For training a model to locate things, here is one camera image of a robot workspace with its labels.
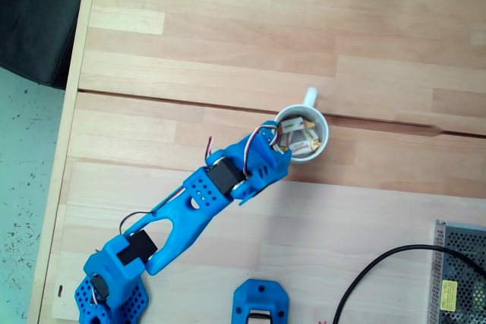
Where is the yellow white sweet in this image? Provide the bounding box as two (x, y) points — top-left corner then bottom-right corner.
(278, 130), (301, 151)
(279, 117), (305, 132)
(301, 120), (320, 141)
(288, 140), (323, 157)

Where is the white ceramic mug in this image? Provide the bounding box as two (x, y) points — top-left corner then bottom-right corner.
(272, 87), (330, 166)

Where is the light wooden base board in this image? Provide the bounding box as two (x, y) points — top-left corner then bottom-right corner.
(51, 156), (486, 324)

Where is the perforated metal power supply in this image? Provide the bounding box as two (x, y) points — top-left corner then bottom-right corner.
(427, 219), (486, 324)

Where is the dark fabric seat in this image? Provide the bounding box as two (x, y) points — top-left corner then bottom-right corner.
(0, 0), (90, 91)

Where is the white red gripper servo wire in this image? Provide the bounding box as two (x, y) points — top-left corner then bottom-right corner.
(241, 125), (267, 178)

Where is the blue printed mount block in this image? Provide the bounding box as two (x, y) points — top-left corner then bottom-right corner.
(232, 278), (291, 324)

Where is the thick black power cable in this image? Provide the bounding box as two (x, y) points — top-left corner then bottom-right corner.
(332, 244), (486, 324)

